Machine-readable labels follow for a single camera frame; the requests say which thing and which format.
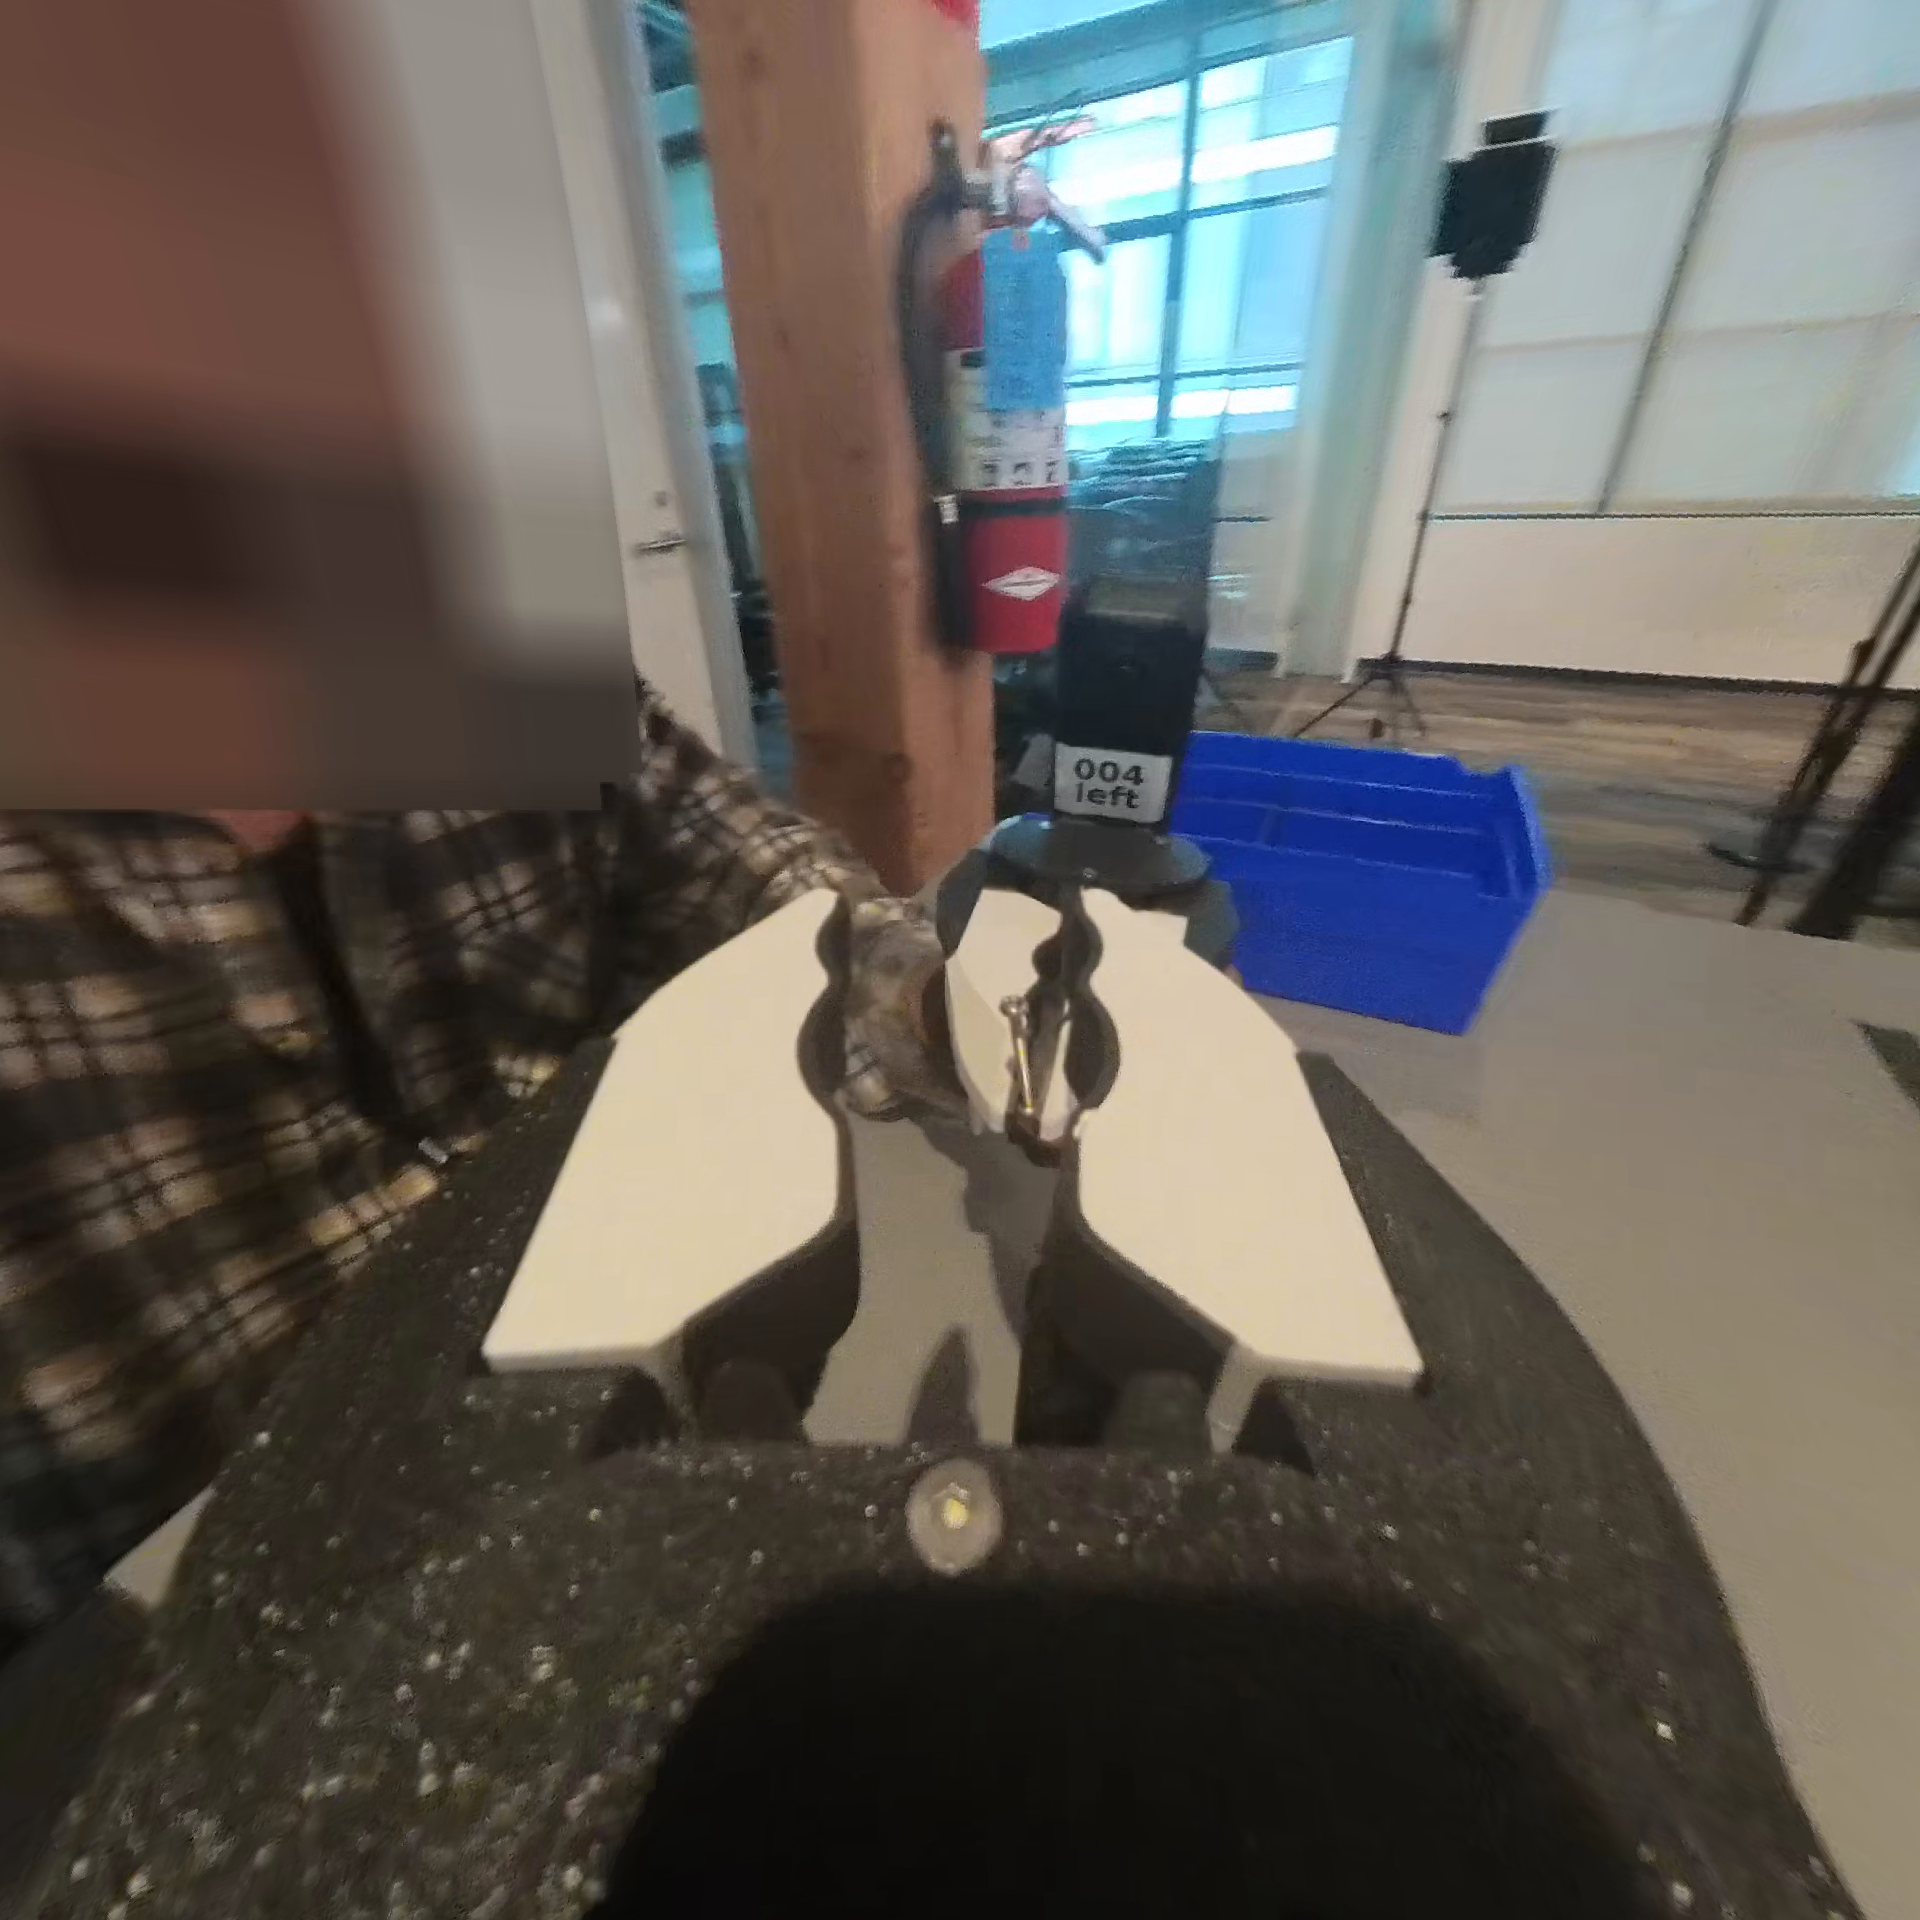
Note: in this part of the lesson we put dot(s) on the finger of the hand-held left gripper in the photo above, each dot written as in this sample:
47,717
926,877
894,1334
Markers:
974,974

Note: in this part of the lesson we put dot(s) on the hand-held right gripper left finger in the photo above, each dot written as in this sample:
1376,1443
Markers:
675,1172

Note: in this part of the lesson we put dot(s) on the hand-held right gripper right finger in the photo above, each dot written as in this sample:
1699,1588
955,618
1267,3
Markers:
1231,1172

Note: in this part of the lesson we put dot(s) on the silver bolt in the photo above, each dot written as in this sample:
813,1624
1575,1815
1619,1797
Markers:
1025,1066

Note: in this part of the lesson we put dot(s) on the person's left forearm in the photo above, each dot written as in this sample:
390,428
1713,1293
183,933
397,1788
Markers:
893,1005

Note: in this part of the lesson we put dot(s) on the red fire extinguisher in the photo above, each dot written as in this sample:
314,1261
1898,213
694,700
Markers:
1021,587

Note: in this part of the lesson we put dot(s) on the blue plastic bin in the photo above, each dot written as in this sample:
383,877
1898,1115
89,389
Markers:
1350,931

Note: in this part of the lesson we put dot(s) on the blue paper tag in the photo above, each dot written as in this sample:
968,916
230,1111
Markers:
1022,323

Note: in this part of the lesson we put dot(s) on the black light panel stand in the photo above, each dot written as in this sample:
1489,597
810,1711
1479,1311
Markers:
1494,196

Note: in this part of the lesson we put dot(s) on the black tripod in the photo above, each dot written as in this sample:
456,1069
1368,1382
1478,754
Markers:
1867,834

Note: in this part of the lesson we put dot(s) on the wooden post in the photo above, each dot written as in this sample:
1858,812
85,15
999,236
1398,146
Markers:
810,451

